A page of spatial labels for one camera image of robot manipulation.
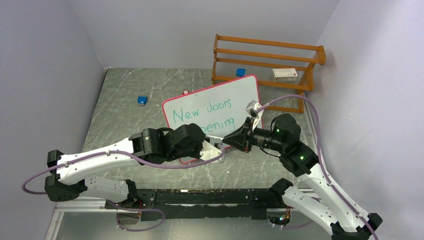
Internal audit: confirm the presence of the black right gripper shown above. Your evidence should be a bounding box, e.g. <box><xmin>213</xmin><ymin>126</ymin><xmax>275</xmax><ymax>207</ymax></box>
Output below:
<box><xmin>222</xmin><ymin>116</ymin><xmax>286</xmax><ymax>153</ymax></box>

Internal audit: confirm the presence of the green white marker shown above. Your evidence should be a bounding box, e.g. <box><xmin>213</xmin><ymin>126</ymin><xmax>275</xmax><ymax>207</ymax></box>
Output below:
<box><xmin>206</xmin><ymin>135</ymin><xmax>224</xmax><ymax>141</ymax></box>

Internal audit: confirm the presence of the pink framed whiteboard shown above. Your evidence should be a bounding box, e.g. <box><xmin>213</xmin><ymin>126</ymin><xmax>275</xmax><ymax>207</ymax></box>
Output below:
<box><xmin>161</xmin><ymin>74</ymin><xmax>264</xmax><ymax>165</ymax></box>

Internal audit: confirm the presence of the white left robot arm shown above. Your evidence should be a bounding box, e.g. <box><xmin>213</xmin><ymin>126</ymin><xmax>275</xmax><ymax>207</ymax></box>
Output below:
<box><xmin>44</xmin><ymin>123</ymin><xmax>221</xmax><ymax>208</ymax></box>

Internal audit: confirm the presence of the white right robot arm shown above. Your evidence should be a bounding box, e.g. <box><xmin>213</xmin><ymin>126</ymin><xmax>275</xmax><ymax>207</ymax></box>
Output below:
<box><xmin>222</xmin><ymin>114</ymin><xmax>383</xmax><ymax>240</ymax></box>

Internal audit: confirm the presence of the blue block on shelf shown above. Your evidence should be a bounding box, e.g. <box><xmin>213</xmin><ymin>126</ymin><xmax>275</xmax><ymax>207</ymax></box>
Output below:
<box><xmin>236</xmin><ymin>68</ymin><xmax>246</xmax><ymax>78</ymax></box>

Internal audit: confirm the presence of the white red small box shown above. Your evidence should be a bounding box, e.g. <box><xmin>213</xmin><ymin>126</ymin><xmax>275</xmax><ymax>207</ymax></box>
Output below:
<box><xmin>272</xmin><ymin>68</ymin><xmax>298</xmax><ymax>81</ymax></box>

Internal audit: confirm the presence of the wooden shelf rack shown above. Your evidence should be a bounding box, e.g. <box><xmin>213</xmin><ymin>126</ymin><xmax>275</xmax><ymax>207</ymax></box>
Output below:
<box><xmin>211</xmin><ymin>34</ymin><xmax>327</xmax><ymax>96</ymax></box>

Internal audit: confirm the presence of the blue eraser block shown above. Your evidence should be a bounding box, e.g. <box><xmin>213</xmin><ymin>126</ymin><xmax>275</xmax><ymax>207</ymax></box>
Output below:
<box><xmin>137</xmin><ymin>96</ymin><xmax>148</xmax><ymax>106</ymax></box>

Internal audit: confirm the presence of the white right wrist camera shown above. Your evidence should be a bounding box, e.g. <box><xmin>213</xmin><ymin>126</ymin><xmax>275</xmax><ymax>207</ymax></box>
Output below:
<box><xmin>245</xmin><ymin>100</ymin><xmax>263</xmax><ymax>130</ymax></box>

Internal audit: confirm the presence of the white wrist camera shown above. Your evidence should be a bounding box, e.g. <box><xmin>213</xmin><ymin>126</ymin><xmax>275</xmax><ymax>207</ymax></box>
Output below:
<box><xmin>245</xmin><ymin>100</ymin><xmax>263</xmax><ymax>130</ymax></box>
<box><xmin>199</xmin><ymin>137</ymin><xmax>225</xmax><ymax>161</ymax></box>

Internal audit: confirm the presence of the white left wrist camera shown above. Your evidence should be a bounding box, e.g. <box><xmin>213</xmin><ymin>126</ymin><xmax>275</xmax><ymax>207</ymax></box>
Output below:
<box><xmin>199</xmin><ymin>137</ymin><xmax>225</xmax><ymax>161</ymax></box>

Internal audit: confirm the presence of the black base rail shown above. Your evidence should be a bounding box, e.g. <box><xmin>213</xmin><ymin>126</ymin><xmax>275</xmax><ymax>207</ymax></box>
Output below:
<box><xmin>132</xmin><ymin>188</ymin><xmax>289</xmax><ymax>222</ymax></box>

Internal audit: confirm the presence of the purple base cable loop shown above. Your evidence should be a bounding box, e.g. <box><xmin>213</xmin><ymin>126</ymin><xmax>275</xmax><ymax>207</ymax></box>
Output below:
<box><xmin>105</xmin><ymin>200</ymin><xmax>166</xmax><ymax>233</ymax></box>

